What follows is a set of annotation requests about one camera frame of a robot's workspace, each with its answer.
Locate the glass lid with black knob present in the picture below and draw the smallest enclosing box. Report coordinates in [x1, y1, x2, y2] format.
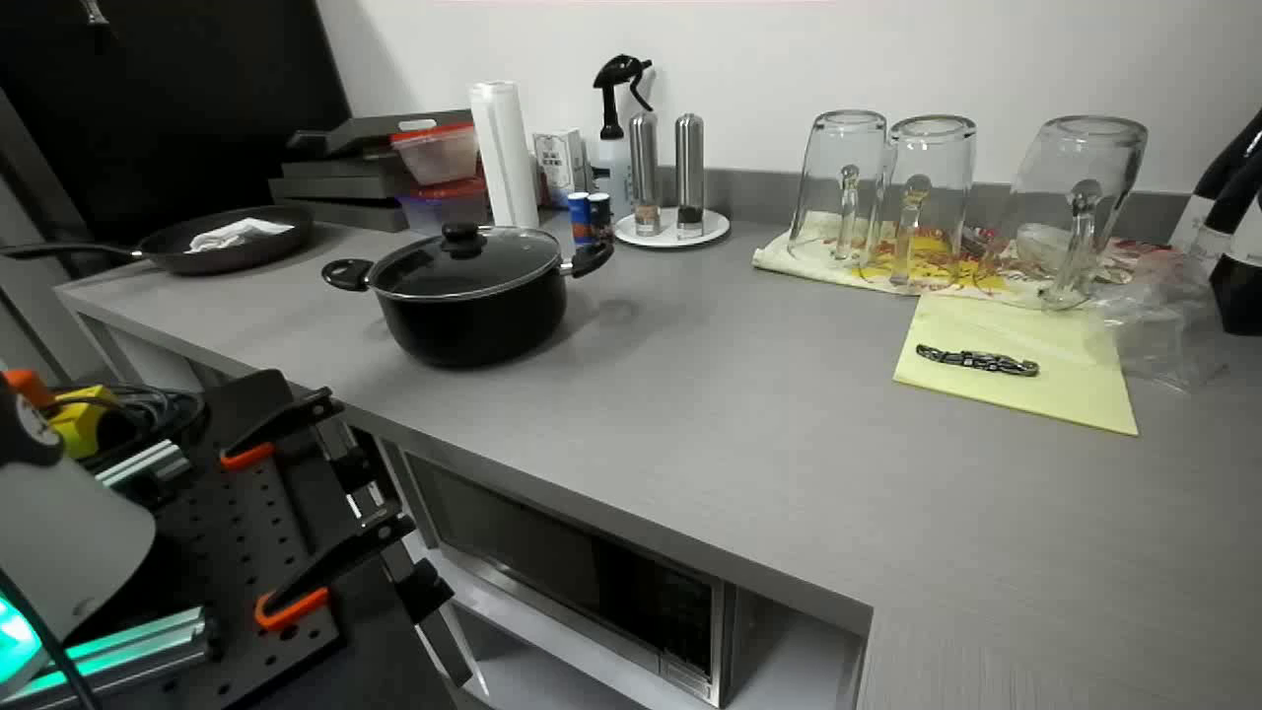
[365, 218, 566, 302]

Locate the black cooking pot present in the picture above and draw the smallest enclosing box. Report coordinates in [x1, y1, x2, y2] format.
[319, 223, 618, 372]

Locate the white round plate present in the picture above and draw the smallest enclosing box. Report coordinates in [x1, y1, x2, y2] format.
[612, 205, 732, 253]

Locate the steel grinder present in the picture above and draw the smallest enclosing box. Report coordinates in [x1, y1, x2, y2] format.
[627, 111, 664, 240]
[669, 111, 708, 228]

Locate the floral dish towel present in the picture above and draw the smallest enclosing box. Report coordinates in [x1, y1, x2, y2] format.
[749, 211, 1187, 314]

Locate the spray bottle with black trigger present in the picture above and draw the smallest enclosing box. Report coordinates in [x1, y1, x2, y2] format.
[589, 52, 660, 218]

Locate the white carton box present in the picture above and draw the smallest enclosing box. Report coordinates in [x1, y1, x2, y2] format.
[528, 127, 597, 199]

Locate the white paper towel roll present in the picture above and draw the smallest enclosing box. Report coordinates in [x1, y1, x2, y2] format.
[466, 77, 545, 228]

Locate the plastic container with red lid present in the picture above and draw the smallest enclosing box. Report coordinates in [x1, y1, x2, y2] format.
[385, 118, 485, 190]

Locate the black pegboard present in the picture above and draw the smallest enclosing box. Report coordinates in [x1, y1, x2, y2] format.
[69, 365, 461, 710]

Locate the large clear glass mug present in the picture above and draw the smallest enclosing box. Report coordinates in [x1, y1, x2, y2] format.
[1003, 111, 1150, 312]

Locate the black frying pan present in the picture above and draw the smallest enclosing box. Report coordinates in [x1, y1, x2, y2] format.
[0, 199, 319, 281]

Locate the short aluminium extrusion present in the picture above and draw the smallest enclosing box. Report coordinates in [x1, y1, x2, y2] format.
[89, 432, 188, 493]

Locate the clear plastic bag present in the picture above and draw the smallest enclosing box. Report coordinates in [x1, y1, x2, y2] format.
[1083, 245, 1234, 394]

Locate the yellow tool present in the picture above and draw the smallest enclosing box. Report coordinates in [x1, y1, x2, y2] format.
[47, 381, 121, 465]

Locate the long aluminium extrusion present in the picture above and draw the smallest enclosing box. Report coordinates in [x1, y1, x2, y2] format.
[0, 604, 219, 710]

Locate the white lamp shade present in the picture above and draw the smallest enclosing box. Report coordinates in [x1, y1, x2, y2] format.
[0, 451, 163, 644]

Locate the black clamp with orange handle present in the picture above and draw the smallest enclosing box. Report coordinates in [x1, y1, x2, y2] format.
[214, 381, 399, 527]
[248, 508, 458, 635]

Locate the black coiled cable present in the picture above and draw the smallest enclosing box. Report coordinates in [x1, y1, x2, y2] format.
[96, 381, 214, 457]

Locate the orange tool handle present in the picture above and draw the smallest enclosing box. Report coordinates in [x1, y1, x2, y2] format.
[0, 362, 64, 426]

